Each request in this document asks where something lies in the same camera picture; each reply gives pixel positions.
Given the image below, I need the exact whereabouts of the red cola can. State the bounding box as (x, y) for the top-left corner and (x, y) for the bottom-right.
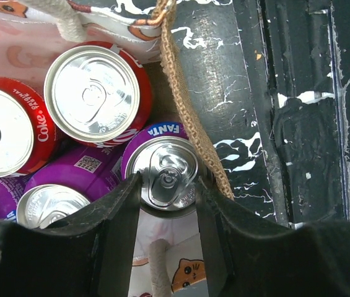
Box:
(43, 41), (153, 147)
(0, 77), (65, 178)

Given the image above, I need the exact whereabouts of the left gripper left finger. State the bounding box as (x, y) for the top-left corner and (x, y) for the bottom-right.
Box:
(0, 174), (141, 296)

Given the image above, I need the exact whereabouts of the brown canvas tote bag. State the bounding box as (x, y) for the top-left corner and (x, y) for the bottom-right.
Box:
(0, 0), (235, 297)

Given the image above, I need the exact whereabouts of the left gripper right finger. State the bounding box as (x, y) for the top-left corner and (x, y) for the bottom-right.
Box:
(196, 178), (350, 296)

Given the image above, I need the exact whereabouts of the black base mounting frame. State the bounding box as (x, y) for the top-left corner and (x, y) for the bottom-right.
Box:
(234, 1), (350, 228)

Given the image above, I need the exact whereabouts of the red cola can front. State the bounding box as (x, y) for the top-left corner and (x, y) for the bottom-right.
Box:
(43, 41), (153, 147)

